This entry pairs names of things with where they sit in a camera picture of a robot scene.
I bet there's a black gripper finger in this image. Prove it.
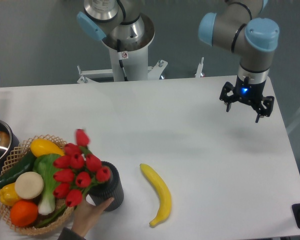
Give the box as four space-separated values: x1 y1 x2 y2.
255 96 275 123
219 81 237 112

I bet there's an orange fruit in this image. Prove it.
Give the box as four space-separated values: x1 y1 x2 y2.
9 200 39 227

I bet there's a yellow bell pepper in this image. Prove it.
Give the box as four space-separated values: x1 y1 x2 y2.
0 183 21 207

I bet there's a dark grey ribbed vase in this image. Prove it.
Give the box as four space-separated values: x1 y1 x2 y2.
88 161 124 212

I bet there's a green chili pepper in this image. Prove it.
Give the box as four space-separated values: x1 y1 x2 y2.
34 205 67 229

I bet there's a person's hand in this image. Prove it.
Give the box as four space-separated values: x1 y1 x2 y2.
71 197 115 238

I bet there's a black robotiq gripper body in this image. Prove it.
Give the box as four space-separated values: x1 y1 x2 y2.
232 77 266 107

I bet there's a yellow squash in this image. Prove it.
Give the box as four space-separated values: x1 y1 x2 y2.
30 138 65 158

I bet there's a grey sleeve forearm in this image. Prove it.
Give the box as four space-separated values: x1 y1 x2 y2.
57 227 86 240

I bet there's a green bok choy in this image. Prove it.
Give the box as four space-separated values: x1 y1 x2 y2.
33 153 61 216

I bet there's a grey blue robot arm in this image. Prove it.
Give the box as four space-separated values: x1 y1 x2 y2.
76 0 280 118

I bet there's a red tulip bouquet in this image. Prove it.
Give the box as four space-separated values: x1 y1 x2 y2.
53 129 112 208

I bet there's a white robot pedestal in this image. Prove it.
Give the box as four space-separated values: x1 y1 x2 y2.
77 13 168 84

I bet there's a dark green cucumber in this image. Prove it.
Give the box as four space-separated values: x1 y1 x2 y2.
0 151 37 189

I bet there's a woven wicker basket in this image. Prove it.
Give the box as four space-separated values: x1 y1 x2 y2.
0 134 74 236

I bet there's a round beige bun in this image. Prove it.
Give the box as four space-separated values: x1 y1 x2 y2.
14 171 44 200

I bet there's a yellow banana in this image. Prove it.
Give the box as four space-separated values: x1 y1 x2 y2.
139 163 172 228

